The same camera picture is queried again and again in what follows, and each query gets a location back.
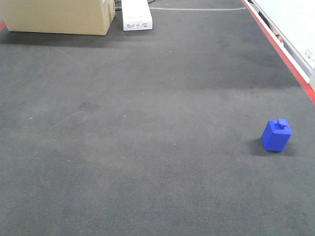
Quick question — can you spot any white side panel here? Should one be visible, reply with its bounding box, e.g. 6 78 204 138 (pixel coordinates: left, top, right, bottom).
253 0 315 87

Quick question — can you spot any red conveyor side rail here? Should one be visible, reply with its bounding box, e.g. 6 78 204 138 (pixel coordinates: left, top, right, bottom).
242 0 315 104

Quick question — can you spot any blue plastic block part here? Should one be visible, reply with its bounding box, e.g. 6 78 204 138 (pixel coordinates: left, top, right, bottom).
261 118 293 152

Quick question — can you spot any brown cardboard box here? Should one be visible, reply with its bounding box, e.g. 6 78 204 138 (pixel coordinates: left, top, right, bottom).
0 0 115 35

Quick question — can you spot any white cardboard box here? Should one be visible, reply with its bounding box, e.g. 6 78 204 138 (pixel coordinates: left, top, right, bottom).
121 0 153 31

